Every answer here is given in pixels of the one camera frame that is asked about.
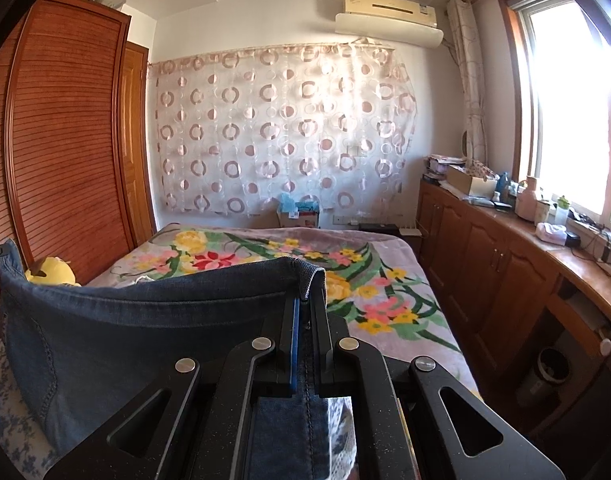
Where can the floral pink blanket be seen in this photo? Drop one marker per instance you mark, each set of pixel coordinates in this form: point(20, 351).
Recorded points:
point(385, 280)

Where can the blue bottle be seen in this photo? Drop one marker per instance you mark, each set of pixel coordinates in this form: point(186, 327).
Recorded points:
point(503, 183)

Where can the black flat box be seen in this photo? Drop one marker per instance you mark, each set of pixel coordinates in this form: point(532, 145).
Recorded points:
point(380, 227)

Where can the green lid bottle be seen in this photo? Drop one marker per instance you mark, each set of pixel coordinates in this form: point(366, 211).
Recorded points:
point(563, 208)

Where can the circle patterned sheer curtain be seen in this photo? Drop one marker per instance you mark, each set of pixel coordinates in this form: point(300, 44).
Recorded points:
point(285, 125)

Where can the wooden louvered wardrobe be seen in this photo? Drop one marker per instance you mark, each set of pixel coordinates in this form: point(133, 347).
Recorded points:
point(70, 135)

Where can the beige window curtain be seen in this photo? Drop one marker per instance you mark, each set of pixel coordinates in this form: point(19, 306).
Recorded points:
point(468, 75)

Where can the yellow plush toy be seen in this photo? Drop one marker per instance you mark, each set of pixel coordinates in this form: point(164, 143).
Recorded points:
point(48, 271)

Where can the blue floral bedsheet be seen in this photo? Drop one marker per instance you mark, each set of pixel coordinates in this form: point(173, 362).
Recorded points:
point(5, 410)

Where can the blue crumpled bag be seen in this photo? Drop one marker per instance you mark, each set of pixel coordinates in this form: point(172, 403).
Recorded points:
point(288, 202)

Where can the open cardboard box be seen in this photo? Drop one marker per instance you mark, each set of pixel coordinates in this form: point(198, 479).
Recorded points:
point(468, 181)

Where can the dark trash bin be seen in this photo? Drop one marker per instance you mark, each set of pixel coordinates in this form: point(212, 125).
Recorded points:
point(543, 377)

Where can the stack of papers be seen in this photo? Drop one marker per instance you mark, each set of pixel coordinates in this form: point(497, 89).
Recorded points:
point(437, 167)

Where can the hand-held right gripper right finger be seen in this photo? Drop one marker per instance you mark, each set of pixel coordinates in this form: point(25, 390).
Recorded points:
point(319, 350)

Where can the white folded cloth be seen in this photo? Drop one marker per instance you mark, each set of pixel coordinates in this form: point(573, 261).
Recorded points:
point(550, 233)

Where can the pink thermos jug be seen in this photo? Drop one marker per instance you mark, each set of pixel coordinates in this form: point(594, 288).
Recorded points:
point(528, 201)

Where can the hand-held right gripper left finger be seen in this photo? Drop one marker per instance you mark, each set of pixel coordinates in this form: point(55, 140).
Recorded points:
point(295, 342)

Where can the blue denim pants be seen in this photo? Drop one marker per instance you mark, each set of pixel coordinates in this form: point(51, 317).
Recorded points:
point(135, 335)

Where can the cardboard box with red print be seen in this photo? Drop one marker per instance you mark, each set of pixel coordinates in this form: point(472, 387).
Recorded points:
point(300, 219)

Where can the window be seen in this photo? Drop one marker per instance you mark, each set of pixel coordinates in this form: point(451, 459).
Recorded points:
point(570, 100)

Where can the white air conditioner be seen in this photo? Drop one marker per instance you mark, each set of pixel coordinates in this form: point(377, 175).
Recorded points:
point(390, 12)

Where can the wooden cabinet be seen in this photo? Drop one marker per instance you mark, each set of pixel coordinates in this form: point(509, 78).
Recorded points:
point(485, 270)

